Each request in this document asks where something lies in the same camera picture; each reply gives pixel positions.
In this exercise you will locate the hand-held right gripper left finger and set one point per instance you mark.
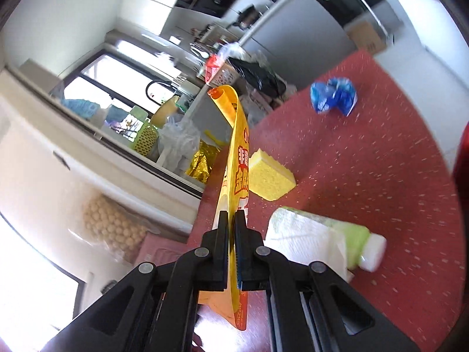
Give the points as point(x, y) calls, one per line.
point(222, 242)

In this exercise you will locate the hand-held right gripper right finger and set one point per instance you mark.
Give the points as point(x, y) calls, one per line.
point(240, 260)

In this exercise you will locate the yellow snack bag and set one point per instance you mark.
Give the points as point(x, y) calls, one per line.
point(238, 154)

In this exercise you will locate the white paper towel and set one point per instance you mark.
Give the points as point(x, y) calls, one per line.
point(296, 236)

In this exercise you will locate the gold foil bag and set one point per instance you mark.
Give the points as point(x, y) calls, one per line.
point(199, 165)

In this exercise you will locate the yellow sponge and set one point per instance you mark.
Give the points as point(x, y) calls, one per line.
point(269, 176)

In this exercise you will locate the clear plastic bags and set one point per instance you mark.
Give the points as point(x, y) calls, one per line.
point(177, 143)

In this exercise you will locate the beige beaded seat cushion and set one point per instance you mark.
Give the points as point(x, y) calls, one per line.
point(110, 227)

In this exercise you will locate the white bottle green label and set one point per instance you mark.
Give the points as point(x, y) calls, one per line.
point(366, 245)

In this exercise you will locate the green dotted bottle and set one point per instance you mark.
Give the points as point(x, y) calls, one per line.
point(144, 134)

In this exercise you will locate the yellow basin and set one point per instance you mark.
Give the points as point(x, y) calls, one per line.
point(165, 112)

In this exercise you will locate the beige plastic basket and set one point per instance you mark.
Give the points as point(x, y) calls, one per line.
point(225, 77)

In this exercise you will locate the black kitchen faucet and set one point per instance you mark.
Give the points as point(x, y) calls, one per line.
point(148, 90)

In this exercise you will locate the black plastic bag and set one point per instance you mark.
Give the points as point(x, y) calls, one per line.
point(256, 75)

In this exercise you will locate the red packet in basket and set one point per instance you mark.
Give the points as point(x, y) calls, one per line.
point(212, 68)

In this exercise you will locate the blue crumpled wrapper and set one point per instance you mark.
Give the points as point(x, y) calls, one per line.
point(331, 95)

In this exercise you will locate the teal towel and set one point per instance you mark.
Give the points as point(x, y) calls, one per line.
point(78, 107)

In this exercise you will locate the kitchen window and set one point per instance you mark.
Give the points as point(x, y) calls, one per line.
point(110, 73)

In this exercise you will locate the grey lower cabinets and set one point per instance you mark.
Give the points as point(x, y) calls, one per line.
point(293, 25)

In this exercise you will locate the red chair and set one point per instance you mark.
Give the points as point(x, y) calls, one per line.
point(462, 154)

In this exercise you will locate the white upper cabinets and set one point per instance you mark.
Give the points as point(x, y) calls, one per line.
point(146, 7)

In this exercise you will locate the cardboard box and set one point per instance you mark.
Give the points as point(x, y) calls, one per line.
point(366, 36)

